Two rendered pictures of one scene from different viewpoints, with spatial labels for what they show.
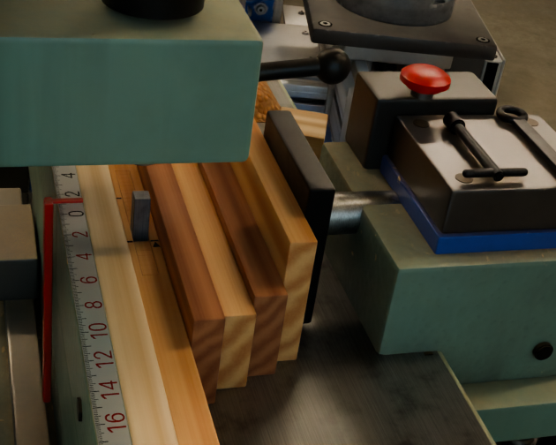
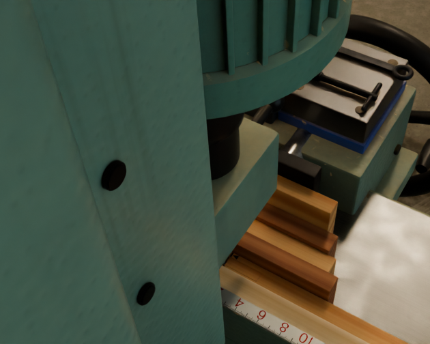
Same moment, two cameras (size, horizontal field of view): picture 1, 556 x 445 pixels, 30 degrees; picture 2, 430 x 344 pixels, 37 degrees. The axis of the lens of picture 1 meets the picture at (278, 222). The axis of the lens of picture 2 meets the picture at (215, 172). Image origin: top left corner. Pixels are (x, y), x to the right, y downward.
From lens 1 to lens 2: 0.37 m
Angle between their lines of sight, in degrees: 31
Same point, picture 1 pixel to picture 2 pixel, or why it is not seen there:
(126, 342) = (317, 331)
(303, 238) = (331, 205)
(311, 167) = (294, 162)
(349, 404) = (375, 254)
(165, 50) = (247, 181)
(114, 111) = (231, 230)
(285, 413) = (361, 284)
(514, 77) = not seen: outside the picture
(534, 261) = (396, 121)
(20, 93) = not seen: hidden behind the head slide
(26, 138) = not seen: hidden behind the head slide
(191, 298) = (312, 280)
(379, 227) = (323, 158)
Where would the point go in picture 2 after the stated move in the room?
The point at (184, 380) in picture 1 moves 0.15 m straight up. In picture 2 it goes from (351, 323) to (379, 215)
